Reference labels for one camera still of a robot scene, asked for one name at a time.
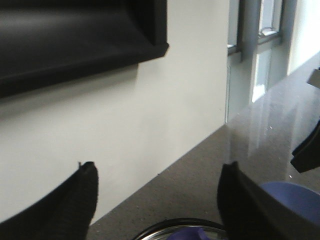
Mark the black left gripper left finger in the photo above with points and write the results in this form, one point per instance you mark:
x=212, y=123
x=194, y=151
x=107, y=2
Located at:
x=64, y=214

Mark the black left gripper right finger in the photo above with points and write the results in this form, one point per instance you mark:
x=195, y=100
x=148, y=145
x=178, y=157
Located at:
x=250, y=213

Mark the grey window frame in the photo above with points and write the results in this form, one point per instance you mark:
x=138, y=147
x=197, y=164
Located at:
x=259, y=35

